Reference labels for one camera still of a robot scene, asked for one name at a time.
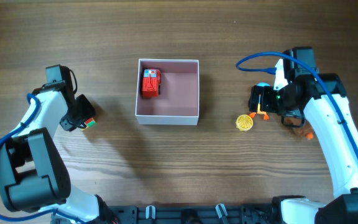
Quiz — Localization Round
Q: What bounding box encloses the multicolour puzzle cube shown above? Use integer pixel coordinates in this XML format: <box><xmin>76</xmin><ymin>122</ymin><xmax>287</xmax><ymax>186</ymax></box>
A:
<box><xmin>80</xmin><ymin>118</ymin><xmax>96</xmax><ymax>131</ymax></box>

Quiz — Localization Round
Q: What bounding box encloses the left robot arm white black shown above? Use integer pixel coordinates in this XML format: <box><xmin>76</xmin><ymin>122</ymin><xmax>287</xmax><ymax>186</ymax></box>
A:
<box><xmin>0</xmin><ymin>65</ymin><xmax>118</xmax><ymax>223</ymax></box>

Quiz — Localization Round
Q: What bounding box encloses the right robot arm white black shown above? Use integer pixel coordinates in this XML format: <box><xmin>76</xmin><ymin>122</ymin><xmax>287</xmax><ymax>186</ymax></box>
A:
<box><xmin>249</xmin><ymin>47</ymin><xmax>358</xmax><ymax>223</ymax></box>

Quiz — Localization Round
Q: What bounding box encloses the right blue cable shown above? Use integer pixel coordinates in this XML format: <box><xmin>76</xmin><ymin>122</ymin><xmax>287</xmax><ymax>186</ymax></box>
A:
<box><xmin>235</xmin><ymin>51</ymin><xmax>358</xmax><ymax>206</ymax></box>

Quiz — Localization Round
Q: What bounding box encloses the white cardboard box pink interior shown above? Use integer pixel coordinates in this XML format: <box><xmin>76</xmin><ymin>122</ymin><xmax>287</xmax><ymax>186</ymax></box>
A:
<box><xmin>135</xmin><ymin>58</ymin><xmax>200</xmax><ymax>126</ymax></box>

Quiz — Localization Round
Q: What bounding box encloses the yellow duck toy blue cap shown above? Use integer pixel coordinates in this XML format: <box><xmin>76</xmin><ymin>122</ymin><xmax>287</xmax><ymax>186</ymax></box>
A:
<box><xmin>248</xmin><ymin>92</ymin><xmax>269</xmax><ymax>120</ymax></box>

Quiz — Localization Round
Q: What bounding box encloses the red toy fire truck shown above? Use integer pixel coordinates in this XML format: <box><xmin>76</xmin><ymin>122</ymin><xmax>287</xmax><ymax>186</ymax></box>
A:
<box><xmin>142</xmin><ymin>68</ymin><xmax>161</xmax><ymax>98</ymax></box>

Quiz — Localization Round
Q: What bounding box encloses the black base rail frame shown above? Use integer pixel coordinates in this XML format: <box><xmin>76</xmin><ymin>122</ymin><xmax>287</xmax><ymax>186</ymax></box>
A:
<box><xmin>50</xmin><ymin>203</ymin><xmax>279</xmax><ymax>224</ymax></box>

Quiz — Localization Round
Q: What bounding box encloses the yellow round waffle toy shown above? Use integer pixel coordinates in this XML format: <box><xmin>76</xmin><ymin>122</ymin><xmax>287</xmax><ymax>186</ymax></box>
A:
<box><xmin>236</xmin><ymin>114</ymin><xmax>254</xmax><ymax>131</ymax></box>

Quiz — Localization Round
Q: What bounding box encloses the brown plush toy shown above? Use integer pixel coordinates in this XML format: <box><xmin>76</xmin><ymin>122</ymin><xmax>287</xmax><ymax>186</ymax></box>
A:
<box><xmin>284</xmin><ymin>117</ymin><xmax>314</xmax><ymax>140</ymax></box>

